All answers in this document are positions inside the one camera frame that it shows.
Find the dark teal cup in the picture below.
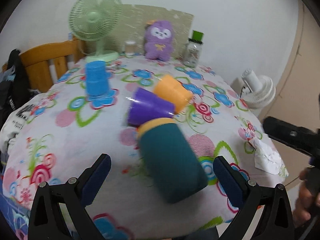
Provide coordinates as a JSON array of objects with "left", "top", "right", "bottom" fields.
[{"left": 137, "top": 118, "right": 208, "bottom": 204}]

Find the purple plastic cup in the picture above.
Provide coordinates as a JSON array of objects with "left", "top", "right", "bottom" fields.
[{"left": 127, "top": 87, "right": 175, "bottom": 126}]

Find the blue plastic cup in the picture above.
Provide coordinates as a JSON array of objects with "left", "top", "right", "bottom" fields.
[{"left": 85, "top": 61, "right": 110, "bottom": 98}]

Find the orange plastic cup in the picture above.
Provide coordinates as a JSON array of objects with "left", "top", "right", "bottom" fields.
[{"left": 153, "top": 74, "right": 193, "bottom": 114}]

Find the person's right hand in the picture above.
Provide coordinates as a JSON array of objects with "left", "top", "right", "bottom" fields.
[{"left": 292, "top": 168, "right": 319, "bottom": 228}]

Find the beige door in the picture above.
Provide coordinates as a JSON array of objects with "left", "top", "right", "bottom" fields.
[{"left": 257, "top": 0, "right": 320, "bottom": 190}]

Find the blue checkered bedsheet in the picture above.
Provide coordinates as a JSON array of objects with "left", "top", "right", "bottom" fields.
[{"left": 1, "top": 193, "right": 30, "bottom": 239}]

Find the floral tablecloth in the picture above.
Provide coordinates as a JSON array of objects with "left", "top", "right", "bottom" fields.
[{"left": 1, "top": 56, "right": 288, "bottom": 239}]

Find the white floor fan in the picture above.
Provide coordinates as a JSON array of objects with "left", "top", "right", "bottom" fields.
[{"left": 231, "top": 68, "right": 276, "bottom": 110}]

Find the white printed t-shirt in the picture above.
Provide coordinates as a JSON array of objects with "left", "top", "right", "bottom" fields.
[{"left": 1, "top": 103, "right": 35, "bottom": 153}]

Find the black clothes pile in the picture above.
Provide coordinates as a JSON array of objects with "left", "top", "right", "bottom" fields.
[{"left": 1, "top": 49, "right": 31, "bottom": 128}]

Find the wooden bed headboard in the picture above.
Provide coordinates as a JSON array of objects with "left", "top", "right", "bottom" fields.
[{"left": 2, "top": 36, "right": 87, "bottom": 93}]

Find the glass bottle green cap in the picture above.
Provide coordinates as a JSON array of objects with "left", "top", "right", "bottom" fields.
[{"left": 182, "top": 30, "right": 203, "bottom": 68}]

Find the cotton swab jar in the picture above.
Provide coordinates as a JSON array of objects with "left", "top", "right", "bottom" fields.
[{"left": 125, "top": 40, "right": 136, "bottom": 57}]

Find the purple plush toy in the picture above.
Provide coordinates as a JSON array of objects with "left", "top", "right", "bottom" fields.
[{"left": 144, "top": 21, "right": 174, "bottom": 61}]

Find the patterned beige board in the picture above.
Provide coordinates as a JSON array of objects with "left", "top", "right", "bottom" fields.
[{"left": 105, "top": 4, "right": 194, "bottom": 57}]

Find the green desk fan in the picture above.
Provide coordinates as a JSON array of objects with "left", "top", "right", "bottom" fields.
[{"left": 68, "top": 0, "right": 122, "bottom": 62}]

